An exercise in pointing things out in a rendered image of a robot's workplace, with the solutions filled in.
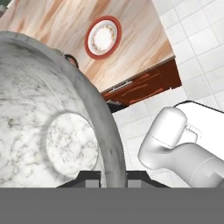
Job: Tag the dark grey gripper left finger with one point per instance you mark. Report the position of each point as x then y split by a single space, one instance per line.
89 176

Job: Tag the red rimmed white plate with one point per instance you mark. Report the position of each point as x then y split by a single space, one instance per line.
103 37

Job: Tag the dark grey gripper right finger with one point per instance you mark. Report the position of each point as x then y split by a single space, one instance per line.
137 176

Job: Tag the white grey marble bowl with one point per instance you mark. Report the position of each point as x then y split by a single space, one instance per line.
43 116

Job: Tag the red brown drawer front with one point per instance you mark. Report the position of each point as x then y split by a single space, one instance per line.
151 81

